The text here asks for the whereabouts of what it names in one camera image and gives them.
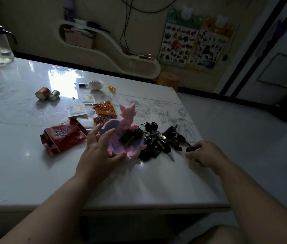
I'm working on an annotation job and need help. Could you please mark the white sachet with yellow print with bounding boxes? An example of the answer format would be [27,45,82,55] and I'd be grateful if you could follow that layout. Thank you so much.
[79,93,96,104]
[67,104,87,118]

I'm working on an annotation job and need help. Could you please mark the pink storage box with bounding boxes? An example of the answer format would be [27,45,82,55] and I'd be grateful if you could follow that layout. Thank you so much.
[64,27,95,49]

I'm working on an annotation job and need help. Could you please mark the red snack packet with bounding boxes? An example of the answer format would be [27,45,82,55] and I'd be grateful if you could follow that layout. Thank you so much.
[40,117,89,157]

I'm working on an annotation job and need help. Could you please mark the round wooden stool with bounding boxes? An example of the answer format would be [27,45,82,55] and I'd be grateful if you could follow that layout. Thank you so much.
[156,71,180,93]

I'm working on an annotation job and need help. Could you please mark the person's left forearm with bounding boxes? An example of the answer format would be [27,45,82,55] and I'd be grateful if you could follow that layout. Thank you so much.
[0,174,94,244]

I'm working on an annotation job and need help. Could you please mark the dark key fob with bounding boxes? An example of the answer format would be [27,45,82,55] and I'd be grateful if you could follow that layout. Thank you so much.
[119,130,137,146]

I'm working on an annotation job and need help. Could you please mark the pink cat trinket dish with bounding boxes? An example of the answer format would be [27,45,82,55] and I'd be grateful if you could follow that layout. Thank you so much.
[100,102,146,160]

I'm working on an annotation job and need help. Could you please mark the orange snack packet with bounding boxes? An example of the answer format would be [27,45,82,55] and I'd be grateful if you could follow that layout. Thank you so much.
[92,100,117,118]

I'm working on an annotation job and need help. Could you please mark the purple item on shelf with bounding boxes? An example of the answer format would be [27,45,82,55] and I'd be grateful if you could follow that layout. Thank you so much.
[63,0,76,22]

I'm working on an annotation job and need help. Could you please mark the black hanging cable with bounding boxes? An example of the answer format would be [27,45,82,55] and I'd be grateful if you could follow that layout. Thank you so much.
[117,0,180,50]

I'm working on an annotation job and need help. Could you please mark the white curved wall shelf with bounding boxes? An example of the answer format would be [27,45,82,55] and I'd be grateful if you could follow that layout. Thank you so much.
[54,20,162,80]

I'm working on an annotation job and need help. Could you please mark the animal picture poster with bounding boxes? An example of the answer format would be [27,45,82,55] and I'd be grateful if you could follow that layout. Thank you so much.
[186,17,235,73]

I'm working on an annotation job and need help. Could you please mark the clear water bottle black lid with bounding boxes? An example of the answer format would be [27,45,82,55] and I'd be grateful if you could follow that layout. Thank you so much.
[0,13,18,65]

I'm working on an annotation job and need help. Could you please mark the person's left hand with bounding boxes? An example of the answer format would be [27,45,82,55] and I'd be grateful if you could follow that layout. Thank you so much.
[74,124,128,186]

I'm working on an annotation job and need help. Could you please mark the white egg-shaped item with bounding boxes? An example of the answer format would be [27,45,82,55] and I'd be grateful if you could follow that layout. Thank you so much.
[89,80,103,91]

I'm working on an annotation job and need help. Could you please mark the small brown snack packet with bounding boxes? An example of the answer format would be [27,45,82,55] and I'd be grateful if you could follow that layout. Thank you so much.
[93,115,109,125]

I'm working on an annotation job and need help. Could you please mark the clear plastic wrapper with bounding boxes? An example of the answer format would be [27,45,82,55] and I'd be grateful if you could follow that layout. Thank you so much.
[77,110,96,129]

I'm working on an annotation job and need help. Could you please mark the person's right forearm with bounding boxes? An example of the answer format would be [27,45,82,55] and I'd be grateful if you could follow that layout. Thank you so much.
[218,160,287,244]

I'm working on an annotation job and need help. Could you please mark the person's right hand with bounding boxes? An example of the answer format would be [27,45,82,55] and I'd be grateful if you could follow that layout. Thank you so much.
[185,141,231,176]

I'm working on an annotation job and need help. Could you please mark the fruit picture poster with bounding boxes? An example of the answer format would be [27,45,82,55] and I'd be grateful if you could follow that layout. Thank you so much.
[158,9,203,68]

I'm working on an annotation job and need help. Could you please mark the small red can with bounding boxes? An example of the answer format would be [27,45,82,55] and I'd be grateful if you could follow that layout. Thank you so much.
[35,87,51,100]

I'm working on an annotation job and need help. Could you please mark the white cat-shaped wall hook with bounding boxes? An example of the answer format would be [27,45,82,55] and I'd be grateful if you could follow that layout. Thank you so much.
[181,5,194,20]
[215,14,227,29]

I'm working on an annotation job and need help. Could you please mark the pile of black keys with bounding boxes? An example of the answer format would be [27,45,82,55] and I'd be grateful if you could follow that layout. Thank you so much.
[133,122,193,162]

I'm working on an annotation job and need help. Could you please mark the white door with black frame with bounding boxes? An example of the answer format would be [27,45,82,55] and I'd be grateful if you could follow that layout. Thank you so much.
[213,0,287,107]

